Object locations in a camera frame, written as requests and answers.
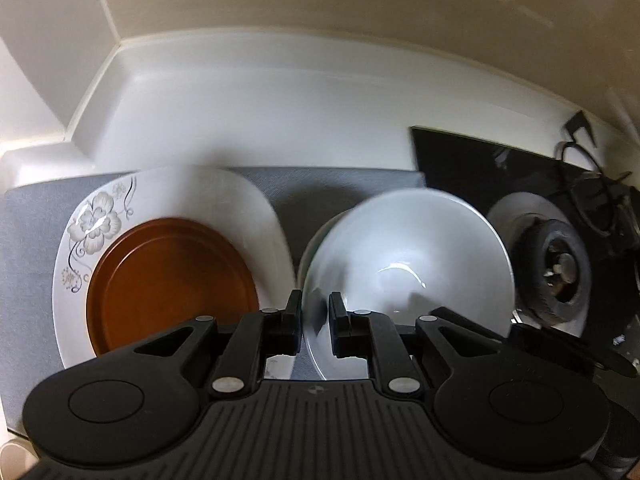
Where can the black glass gas stove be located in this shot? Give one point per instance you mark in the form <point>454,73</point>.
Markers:
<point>475,170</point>

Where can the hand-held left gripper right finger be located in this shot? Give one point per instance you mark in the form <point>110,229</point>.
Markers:
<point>339,325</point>

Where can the plain white bowl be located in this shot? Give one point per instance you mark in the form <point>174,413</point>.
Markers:
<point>400,240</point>

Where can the round metal stove burner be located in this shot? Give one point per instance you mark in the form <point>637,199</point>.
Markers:
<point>550,260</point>

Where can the light blue bowl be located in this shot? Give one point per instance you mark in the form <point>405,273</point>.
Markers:
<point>311,247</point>

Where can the black iron pan support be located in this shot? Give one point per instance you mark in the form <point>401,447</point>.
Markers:
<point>590,185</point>

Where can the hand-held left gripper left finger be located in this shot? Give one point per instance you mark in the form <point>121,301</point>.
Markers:
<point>292,320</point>

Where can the brown round plate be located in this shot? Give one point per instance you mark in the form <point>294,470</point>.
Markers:
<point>170,280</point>

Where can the white square floral plate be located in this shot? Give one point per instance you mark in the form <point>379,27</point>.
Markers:
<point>165,195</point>

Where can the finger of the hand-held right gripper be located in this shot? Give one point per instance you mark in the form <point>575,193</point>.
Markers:
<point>580,352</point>

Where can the grey counter mat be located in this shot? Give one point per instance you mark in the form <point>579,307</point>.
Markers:
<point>320,185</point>

